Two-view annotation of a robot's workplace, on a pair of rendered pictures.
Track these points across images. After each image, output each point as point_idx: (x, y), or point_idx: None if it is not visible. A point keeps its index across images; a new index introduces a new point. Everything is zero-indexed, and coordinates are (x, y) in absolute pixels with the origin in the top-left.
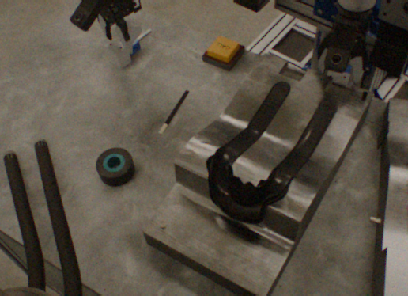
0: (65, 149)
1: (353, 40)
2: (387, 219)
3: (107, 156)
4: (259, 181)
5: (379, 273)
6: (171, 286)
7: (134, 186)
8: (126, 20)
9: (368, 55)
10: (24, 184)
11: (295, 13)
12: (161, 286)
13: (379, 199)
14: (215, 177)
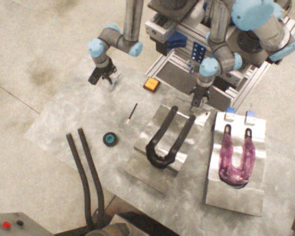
0: (89, 130)
1: (202, 96)
2: (211, 166)
3: (107, 136)
4: (165, 155)
5: (206, 185)
6: (133, 187)
7: (117, 147)
8: (110, 77)
9: (209, 97)
10: (75, 148)
11: (183, 55)
12: (129, 187)
13: (209, 153)
14: (149, 149)
